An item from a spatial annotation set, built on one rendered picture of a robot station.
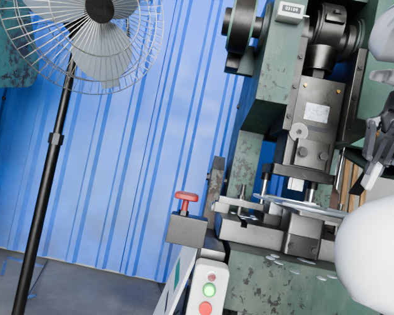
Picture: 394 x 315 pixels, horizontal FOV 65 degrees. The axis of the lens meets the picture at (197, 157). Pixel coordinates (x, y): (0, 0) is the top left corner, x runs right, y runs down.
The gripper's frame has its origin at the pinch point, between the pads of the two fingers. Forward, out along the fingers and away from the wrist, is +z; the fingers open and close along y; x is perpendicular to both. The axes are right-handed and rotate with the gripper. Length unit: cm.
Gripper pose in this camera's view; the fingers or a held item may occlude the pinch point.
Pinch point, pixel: (371, 175)
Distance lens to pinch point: 87.1
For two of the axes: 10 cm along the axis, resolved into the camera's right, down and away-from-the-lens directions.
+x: 0.7, -4.1, 9.1
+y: 9.8, 2.0, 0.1
